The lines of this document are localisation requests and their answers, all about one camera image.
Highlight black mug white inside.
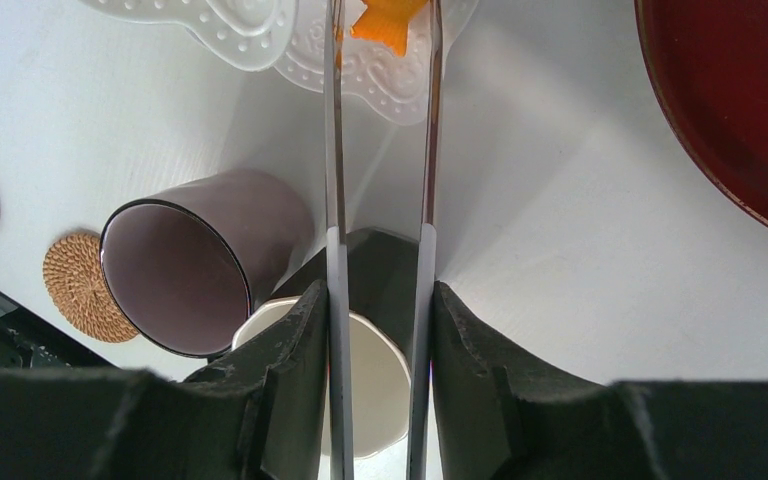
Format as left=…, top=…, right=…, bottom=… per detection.
left=238, top=228, right=418, bottom=469

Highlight white tiered dessert stand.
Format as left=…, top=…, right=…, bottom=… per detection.
left=79, top=0, right=481, bottom=127

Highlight metal tongs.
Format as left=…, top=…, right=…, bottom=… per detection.
left=323, top=1, right=444, bottom=479

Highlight light brown coaster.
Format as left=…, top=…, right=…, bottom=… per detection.
left=42, top=232, right=138, bottom=344

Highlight purple mug black handle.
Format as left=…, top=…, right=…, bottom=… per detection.
left=100, top=169, right=314, bottom=358

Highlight orange macaron pair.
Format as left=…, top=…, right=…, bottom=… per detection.
left=350, top=0, right=428, bottom=57

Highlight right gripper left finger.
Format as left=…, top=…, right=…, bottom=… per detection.
left=0, top=280, right=328, bottom=479

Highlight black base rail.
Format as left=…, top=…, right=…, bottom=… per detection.
left=0, top=292, right=112, bottom=369

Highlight red round tray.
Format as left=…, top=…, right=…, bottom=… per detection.
left=634, top=1, right=768, bottom=228

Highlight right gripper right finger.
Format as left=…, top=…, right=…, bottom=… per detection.
left=432, top=282, right=768, bottom=479

